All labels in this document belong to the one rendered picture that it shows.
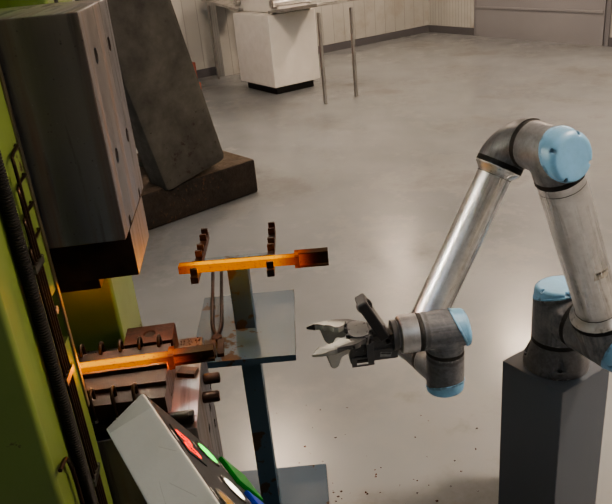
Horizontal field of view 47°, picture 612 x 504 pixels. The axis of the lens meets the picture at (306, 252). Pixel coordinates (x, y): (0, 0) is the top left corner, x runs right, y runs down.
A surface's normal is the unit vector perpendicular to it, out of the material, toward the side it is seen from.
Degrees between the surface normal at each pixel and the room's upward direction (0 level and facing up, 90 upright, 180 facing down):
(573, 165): 83
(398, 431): 0
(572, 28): 90
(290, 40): 90
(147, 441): 30
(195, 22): 90
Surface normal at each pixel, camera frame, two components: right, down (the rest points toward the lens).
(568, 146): 0.36, 0.25
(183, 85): 0.65, 0.26
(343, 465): -0.09, -0.91
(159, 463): -0.50, -0.64
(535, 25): -0.83, 0.30
